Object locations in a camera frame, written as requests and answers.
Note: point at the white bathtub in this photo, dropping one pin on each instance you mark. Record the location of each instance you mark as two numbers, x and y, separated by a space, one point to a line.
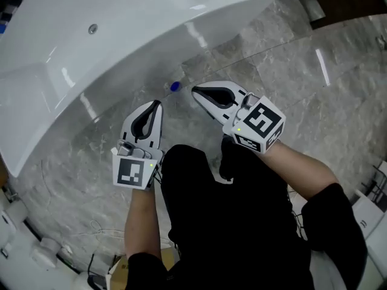
121 17

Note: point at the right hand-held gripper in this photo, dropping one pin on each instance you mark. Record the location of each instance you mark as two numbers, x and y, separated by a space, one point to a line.
260 122

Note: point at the person's right forearm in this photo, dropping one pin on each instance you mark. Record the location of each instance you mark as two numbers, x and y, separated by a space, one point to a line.
296 171

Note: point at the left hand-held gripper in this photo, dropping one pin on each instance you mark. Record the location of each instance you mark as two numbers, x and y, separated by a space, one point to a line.
130 169

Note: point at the person's black clothing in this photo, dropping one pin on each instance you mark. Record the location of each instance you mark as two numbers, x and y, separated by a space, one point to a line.
236 222

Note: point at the white cylindrical fitting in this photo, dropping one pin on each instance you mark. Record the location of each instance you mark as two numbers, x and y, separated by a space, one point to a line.
45 252

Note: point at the black basin faucet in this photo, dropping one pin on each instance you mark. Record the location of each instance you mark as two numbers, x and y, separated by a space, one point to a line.
378 186

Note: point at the white vanity cabinet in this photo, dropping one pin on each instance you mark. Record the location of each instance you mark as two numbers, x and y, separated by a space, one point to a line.
369 219

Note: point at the brown wooden cabinet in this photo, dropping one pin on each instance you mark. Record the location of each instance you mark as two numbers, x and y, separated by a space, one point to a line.
347 1

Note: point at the person's left forearm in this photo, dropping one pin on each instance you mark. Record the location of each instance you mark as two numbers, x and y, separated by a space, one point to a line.
142 222

